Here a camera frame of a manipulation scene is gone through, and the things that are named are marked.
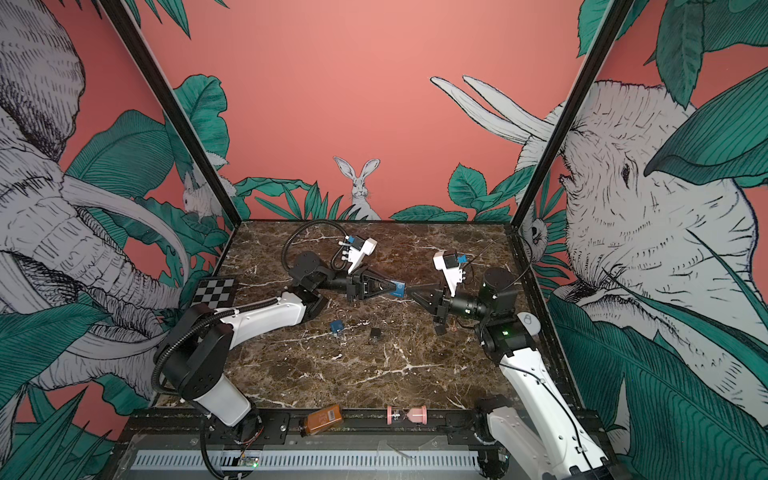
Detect checkerboard calibration board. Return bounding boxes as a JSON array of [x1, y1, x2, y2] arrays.
[[190, 276, 238, 309]]

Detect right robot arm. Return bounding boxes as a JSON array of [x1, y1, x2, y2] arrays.
[[406, 267, 631, 479]]

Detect yellow white can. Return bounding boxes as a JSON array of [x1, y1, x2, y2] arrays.
[[517, 312, 541, 337]]

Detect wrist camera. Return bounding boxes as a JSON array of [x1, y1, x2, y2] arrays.
[[339, 236, 377, 273], [433, 250, 468, 297]]

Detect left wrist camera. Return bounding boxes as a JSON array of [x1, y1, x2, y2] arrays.
[[339, 236, 377, 273]]

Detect white perforated rail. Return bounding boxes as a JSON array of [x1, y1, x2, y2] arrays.
[[129, 450, 480, 472]]

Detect orange box device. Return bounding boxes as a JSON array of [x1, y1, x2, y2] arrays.
[[299, 404, 343, 436]]

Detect pink hourglass timer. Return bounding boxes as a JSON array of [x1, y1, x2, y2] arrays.
[[386, 406, 428, 425]]

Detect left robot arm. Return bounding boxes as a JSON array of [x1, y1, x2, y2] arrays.
[[151, 251, 405, 428]]

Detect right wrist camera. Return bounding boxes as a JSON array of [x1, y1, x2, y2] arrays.
[[433, 250, 468, 297]]

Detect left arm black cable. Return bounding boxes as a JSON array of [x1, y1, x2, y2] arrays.
[[280, 219, 349, 277]]

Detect black base frame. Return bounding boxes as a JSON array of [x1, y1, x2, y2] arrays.
[[118, 407, 490, 448]]

